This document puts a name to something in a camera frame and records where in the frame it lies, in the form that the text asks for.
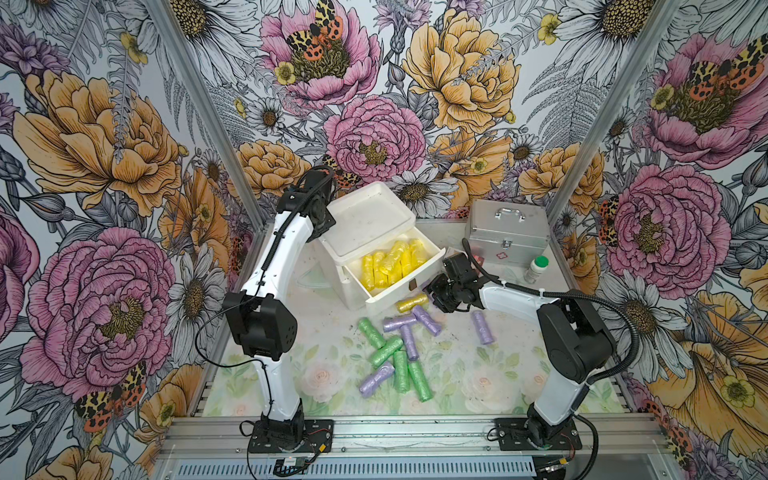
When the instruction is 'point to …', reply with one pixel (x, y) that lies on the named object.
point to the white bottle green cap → (537, 267)
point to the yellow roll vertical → (395, 273)
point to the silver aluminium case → (506, 233)
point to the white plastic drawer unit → (376, 245)
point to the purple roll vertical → (408, 339)
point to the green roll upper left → (374, 337)
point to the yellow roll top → (367, 271)
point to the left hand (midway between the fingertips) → (316, 235)
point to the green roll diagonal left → (386, 351)
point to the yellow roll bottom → (418, 252)
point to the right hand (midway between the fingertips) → (425, 299)
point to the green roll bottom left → (401, 372)
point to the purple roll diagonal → (428, 322)
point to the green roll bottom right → (419, 381)
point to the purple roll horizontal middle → (393, 323)
